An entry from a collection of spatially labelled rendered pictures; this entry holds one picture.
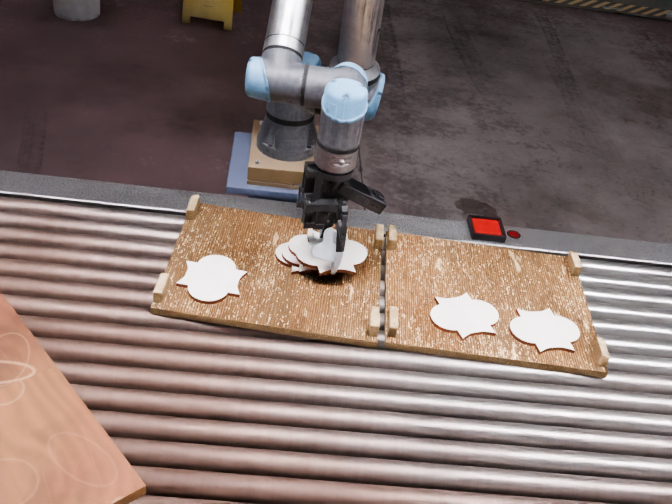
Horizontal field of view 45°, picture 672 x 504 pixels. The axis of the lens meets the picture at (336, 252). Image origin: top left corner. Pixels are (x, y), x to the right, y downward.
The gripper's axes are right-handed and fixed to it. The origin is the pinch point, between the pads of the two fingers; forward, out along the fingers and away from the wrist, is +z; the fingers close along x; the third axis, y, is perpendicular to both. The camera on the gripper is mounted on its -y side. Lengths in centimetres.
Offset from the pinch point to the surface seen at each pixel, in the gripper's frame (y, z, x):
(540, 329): -36.8, 3.2, 20.6
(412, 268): -17.6, 4.1, 0.3
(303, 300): 6.6, 4.1, 8.8
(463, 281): -27.0, 4.1, 4.9
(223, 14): -23, 89, -344
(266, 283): 12.8, 4.1, 3.5
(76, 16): 60, 95, -346
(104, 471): 42, -6, 52
